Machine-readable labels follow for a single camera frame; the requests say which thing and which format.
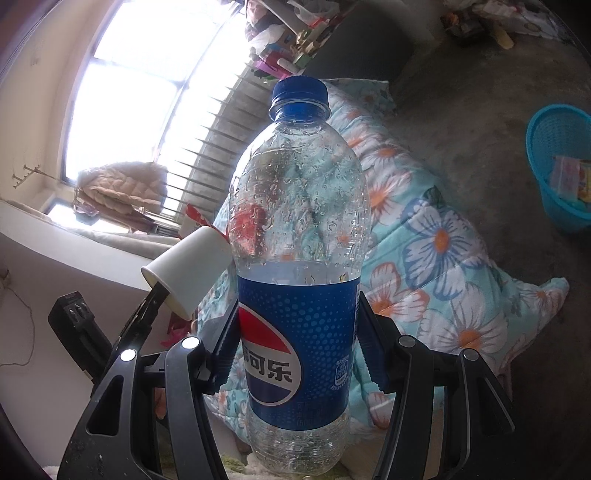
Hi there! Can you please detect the beige quilted jacket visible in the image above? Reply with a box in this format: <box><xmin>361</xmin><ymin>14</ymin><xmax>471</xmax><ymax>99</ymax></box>
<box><xmin>76</xmin><ymin>161</ymin><xmax>169</xmax><ymax>232</ymax></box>

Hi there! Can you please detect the clear plastic cola bottle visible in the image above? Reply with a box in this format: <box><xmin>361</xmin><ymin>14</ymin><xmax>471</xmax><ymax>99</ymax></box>
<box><xmin>228</xmin><ymin>76</ymin><xmax>372</xmax><ymax>476</ymax></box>

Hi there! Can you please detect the white paper cup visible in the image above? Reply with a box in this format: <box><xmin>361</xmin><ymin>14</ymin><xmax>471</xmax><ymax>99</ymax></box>
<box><xmin>141</xmin><ymin>227</ymin><xmax>232</xmax><ymax>320</ymax></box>

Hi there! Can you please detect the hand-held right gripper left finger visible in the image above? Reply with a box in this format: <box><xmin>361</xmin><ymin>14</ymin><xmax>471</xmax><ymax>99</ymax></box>
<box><xmin>58</xmin><ymin>295</ymin><xmax>241</xmax><ymax>480</ymax></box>

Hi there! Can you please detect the thin wall cable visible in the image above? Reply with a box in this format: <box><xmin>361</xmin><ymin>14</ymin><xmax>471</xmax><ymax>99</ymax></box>
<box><xmin>0</xmin><ymin>268</ymin><xmax>37</xmax><ymax>370</ymax></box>

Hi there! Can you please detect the grey cabinet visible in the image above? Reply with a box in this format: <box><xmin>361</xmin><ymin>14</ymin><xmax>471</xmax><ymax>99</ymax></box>
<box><xmin>302</xmin><ymin>18</ymin><xmax>416</xmax><ymax>86</ymax></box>

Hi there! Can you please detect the clear pink packet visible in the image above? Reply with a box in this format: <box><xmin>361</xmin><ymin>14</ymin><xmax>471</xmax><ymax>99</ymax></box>
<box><xmin>551</xmin><ymin>156</ymin><xmax>580</xmax><ymax>199</ymax></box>

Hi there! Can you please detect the floral blanket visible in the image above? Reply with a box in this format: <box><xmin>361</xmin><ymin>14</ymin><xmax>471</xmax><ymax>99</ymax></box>
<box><xmin>198</xmin><ymin>78</ymin><xmax>570</xmax><ymax>444</ymax></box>

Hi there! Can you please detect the wall hook rack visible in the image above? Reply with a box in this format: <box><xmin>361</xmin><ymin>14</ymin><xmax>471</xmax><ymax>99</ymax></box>
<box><xmin>11</xmin><ymin>164</ymin><xmax>47</xmax><ymax>190</ymax></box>

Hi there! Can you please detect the blue plastic basket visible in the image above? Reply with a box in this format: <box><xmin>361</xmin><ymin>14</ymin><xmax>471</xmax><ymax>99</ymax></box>
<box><xmin>526</xmin><ymin>104</ymin><xmax>591</xmax><ymax>234</ymax></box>

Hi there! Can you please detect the red and white snack bag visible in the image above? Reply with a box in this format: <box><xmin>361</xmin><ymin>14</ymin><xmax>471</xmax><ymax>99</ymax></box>
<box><xmin>178</xmin><ymin>203</ymin><xmax>229</xmax><ymax>241</ymax></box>

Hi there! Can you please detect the metal window railing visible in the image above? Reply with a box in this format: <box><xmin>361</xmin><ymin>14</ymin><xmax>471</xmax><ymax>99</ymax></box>
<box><xmin>157</xmin><ymin>69</ymin><xmax>278</xmax><ymax>232</ymax></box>

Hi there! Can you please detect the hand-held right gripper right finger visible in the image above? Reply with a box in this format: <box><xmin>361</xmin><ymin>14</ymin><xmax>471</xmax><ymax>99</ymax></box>
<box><xmin>358</xmin><ymin>293</ymin><xmax>515</xmax><ymax>480</ymax></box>

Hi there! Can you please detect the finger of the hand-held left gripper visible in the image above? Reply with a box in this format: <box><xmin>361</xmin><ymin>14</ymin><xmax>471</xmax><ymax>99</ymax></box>
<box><xmin>111</xmin><ymin>281</ymin><xmax>169</xmax><ymax>357</ymax></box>

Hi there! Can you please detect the yellow bottle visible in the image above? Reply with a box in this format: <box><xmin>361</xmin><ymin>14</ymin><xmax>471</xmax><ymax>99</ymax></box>
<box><xmin>492</xmin><ymin>21</ymin><xmax>515</xmax><ymax>49</ymax></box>

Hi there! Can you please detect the white plastic bag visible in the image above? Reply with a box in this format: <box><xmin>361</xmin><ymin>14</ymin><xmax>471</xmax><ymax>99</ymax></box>
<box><xmin>295</xmin><ymin>0</ymin><xmax>339</xmax><ymax>24</ymax></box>

